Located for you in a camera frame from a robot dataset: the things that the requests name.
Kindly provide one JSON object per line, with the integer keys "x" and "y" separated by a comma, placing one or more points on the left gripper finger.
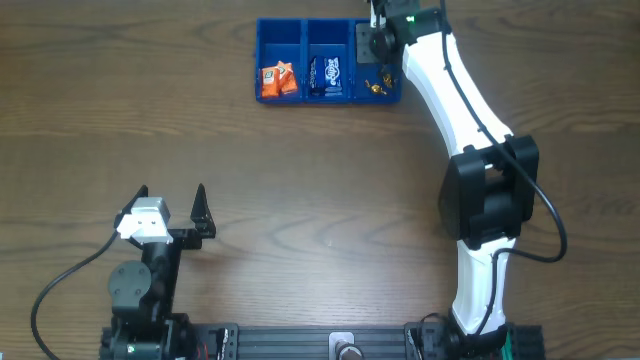
{"x": 203, "y": 215}
{"x": 135, "y": 195}

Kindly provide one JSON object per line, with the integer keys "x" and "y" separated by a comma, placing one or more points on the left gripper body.
{"x": 186, "y": 239}

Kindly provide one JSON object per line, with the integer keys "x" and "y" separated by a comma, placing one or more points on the orange candy box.
{"x": 289, "y": 80}
{"x": 270, "y": 82}

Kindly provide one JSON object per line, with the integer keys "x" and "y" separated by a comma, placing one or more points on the blue candy pack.
{"x": 330, "y": 91}
{"x": 327, "y": 71}

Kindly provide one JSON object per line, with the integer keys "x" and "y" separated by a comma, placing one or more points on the gold candy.
{"x": 376, "y": 88}
{"x": 388, "y": 79}

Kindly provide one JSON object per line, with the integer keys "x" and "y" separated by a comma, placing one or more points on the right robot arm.
{"x": 450, "y": 95}

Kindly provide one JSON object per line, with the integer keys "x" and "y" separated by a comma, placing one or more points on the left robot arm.
{"x": 145, "y": 295}

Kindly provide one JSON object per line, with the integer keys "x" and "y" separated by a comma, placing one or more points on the blue tray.
{"x": 280, "y": 35}

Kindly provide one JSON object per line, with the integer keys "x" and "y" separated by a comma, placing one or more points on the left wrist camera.
{"x": 144, "y": 220}

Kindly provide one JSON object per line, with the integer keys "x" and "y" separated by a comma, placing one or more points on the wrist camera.
{"x": 376, "y": 21}
{"x": 144, "y": 220}

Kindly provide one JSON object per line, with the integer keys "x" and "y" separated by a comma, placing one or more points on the mounting rail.
{"x": 290, "y": 342}

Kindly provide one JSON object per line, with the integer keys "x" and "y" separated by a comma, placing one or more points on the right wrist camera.
{"x": 376, "y": 21}

